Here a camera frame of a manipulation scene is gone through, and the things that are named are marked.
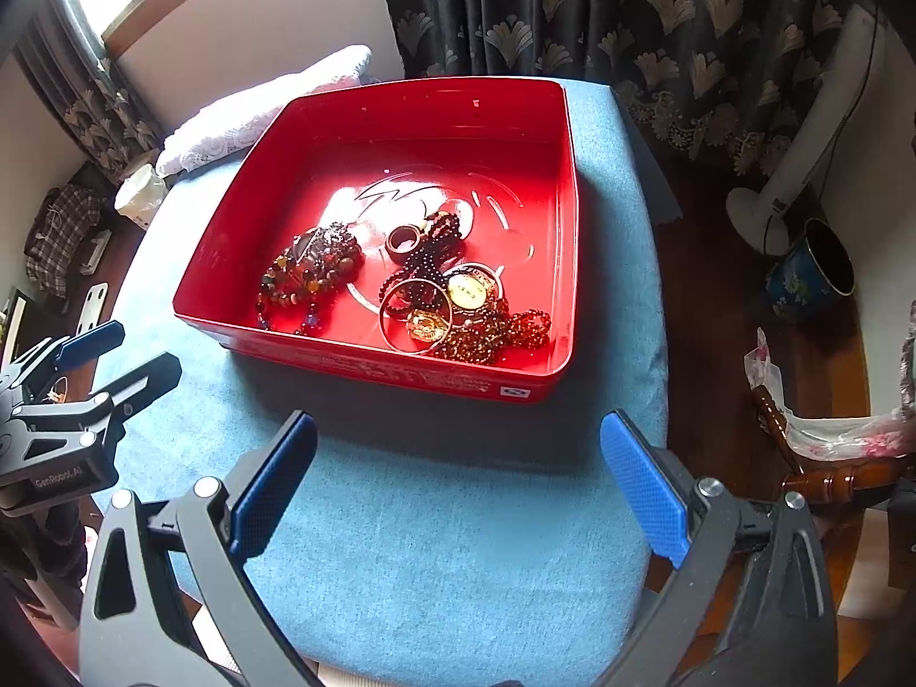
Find blue table cloth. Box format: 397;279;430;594
94;81;674;685

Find silver wire hoop bangle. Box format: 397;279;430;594
444;262;503;313

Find white bathroom scale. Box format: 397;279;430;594
74;282;109;335

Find blue patterned pot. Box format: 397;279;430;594
765;219;855;321

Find black bead necklace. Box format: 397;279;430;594
376;209;468;314

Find red tin box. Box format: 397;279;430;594
172;78;579;403

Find plaid cloth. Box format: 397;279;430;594
23;183;105;299

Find white folded towel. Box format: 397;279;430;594
155;45;373;177

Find plastic bag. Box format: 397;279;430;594
742;299;916;463

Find amber bead necklace with pendant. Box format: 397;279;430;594
428;263;555;365

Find gold filigree pendant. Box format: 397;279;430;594
405;309;452;346

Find dark patterned curtain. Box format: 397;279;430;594
368;0;860;174

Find brown wooden ring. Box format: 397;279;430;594
383;223;427;266

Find wooden chair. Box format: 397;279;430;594
752;386;914;506

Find thin silver bangle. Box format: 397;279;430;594
377;278;455;355

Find white standing fan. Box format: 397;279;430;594
725;0;888;258

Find white waste bin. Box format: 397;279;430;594
113;163;168;230

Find brown wooden bead bracelet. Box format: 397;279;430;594
258;222;365;317

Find silver chain necklace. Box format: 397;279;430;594
296;222;364;281

